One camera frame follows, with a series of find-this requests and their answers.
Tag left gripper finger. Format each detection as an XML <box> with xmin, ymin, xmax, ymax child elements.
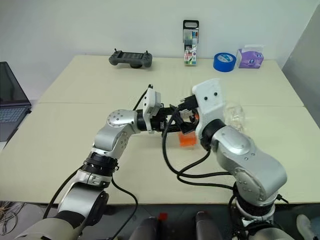
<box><xmin>163</xmin><ymin>103</ymin><xmax>183</xmax><ymax>116</ymax></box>
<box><xmin>174</xmin><ymin>121</ymin><xmax>198</xmax><ymax>135</ymax></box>

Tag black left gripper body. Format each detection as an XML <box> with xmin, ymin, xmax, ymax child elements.
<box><xmin>151</xmin><ymin>106</ymin><xmax>176</xmax><ymax>133</ymax></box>

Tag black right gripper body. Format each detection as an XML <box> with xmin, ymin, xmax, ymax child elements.
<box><xmin>178</xmin><ymin>93</ymin><xmax>201</xmax><ymax>113</ymax></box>

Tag clear bottle with orange drink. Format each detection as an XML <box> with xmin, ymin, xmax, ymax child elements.
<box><xmin>178</xmin><ymin>109</ymin><xmax>201</xmax><ymax>149</ymax></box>

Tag blue tape roll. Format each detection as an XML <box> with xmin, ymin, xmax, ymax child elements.
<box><xmin>213</xmin><ymin>51</ymin><xmax>237</xmax><ymax>73</ymax></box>

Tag marker pen pack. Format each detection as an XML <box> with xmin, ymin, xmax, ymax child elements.
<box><xmin>182</xmin><ymin>19</ymin><xmax>200</xmax><ymax>67</ymax></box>

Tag grey handheld remote controller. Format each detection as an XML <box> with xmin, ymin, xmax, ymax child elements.
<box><xmin>108</xmin><ymin>48</ymin><xmax>154</xmax><ymax>69</ymax></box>

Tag purple tissue box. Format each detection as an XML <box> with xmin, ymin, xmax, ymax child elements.
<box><xmin>236</xmin><ymin>44</ymin><xmax>265</xmax><ymax>69</ymax></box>

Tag dark rounded shape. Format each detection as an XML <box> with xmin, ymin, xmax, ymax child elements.
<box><xmin>128</xmin><ymin>216</ymin><xmax>163</xmax><ymax>240</ymax></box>
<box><xmin>194</xmin><ymin>211</ymin><xmax>223</xmax><ymax>240</ymax></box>

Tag grey partition panel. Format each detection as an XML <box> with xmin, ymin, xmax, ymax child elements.
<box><xmin>282</xmin><ymin>0</ymin><xmax>320</xmax><ymax>108</ymax></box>

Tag dark grey laptop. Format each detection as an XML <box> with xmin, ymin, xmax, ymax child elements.
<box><xmin>0</xmin><ymin>61</ymin><xmax>33</xmax><ymax>143</ymax></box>

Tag white shoe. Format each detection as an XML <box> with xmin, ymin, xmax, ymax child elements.
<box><xmin>296</xmin><ymin>213</ymin><xmax>319</xmax><ymax>240</ymax></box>

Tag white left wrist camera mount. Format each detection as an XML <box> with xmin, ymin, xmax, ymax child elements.
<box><xmin>141</xmin><ymin>84</ymin><xmax>162</xmax><ymax>135</ymax></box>

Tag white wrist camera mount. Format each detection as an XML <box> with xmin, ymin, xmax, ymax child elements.
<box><xmin>141</xmin><ymin>84</ymin><xmax>162</xmax><ymax>135</ymax></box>
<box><xmin>191</xmin><ymin>78</ymin><xmax>227</xmax><ymax>136</ymax></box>

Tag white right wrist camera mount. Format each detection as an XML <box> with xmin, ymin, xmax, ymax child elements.
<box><xmin>191</xmin><ymin>78</ymin><xmax>227</xmax><ymax>136</ymax></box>

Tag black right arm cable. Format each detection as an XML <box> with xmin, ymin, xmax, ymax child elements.
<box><xmin>161</xmin><ymin>109</ymin><xmax>237</xmax><ymax>192</ymax></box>

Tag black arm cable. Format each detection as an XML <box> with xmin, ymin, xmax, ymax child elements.
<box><xmin>42</xmin><ymin>84</ymin><xmax>153</xmax><ymax>224</ymax></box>
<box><xmin>161</xmin><ymin>109</ymin><xmax>237</xmax><ymax>192</ymax></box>

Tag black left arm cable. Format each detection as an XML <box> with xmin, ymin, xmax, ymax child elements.
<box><xmin>42</xmin><ymin>84</ymin><xmax>153</xmax><ymax>224</ymax></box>

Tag tangled floor cables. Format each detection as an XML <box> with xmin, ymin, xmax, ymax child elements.
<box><xmin>0</xmin><ymin>199</ymin><xmax>26</xmax><ymax>236</ymax></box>

